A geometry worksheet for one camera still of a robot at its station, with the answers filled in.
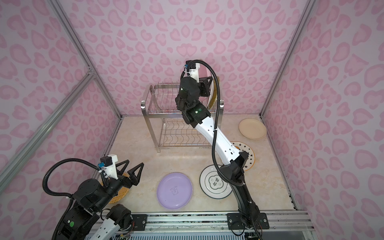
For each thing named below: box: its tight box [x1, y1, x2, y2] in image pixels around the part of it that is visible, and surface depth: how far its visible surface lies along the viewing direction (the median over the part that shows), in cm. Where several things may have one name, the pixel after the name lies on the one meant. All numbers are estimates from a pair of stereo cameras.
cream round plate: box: [238, 118, 267, 140], surface depth 114 cm
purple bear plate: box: [156, 172, 193, 210], surface depth 85 cm
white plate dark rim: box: [199, 164, 233, 200], surface depth 86 cm
